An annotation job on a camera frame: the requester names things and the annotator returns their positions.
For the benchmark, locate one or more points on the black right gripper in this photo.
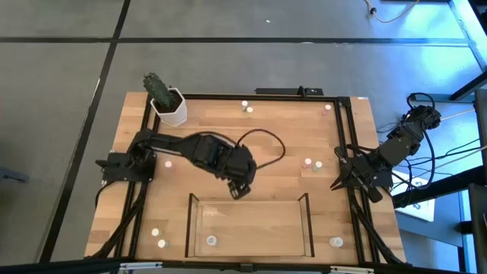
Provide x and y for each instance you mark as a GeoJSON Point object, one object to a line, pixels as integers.
{"type": "Point", "coordinates": [367, 169]}

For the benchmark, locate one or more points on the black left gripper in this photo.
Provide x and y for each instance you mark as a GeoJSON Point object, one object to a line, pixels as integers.
{"type": "Point", "coordinates": [239, 165]}

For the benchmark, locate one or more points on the white translucent medicine bottle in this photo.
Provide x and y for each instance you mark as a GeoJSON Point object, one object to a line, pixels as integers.
{"type": "Point", "coordinates": [211, 240]}

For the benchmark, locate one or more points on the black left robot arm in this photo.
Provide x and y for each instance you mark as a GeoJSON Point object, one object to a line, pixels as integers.
{"type": "Point", "coordinates": [171, 144]}

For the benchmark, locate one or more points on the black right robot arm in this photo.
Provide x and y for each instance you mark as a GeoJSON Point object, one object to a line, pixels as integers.
{"type": "Point", "coordinates": [403, 141]}

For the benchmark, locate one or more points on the wooden shelf with black legs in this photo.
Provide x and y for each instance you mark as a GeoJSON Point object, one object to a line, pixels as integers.
{"type": "Point", "coordinates": [251, 224]}

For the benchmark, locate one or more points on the clear medicine bottle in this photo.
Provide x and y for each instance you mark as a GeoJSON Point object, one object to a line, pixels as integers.
{"type": "Point", "coordinates": [336, 241]}

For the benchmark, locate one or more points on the white board with blue marks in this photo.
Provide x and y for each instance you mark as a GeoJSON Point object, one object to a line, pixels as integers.
{"type": "Point", "coordinates": [420, 209]}

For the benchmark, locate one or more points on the white hexagonal planter pot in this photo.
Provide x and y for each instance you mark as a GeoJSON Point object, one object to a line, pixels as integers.
{"type": "Point", "coordinates": [175, 118]}

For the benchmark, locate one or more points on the grey floor foot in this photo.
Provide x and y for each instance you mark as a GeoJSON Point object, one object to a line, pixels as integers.
{"type": "Point", "coordinates": [11, 175]}

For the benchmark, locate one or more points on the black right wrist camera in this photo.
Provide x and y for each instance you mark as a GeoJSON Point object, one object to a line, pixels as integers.
{"type": "Point", "coordinates": [374, 193]}

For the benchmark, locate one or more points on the black neighbouring station frame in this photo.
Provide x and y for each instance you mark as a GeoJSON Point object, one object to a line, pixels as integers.
{"type": "Point", "coordinates": [437, 187]}

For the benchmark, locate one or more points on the black aluminium table frame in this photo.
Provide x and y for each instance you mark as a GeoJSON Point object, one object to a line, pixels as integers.
{"type": "Point", "coordinates": [266, 97]}

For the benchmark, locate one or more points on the silver aluminium bracket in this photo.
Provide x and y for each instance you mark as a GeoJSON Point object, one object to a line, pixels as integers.
{"type": "Point", "coordinates": [141, 265]}
{"type": "Point", "coordinates": [350, 269]}

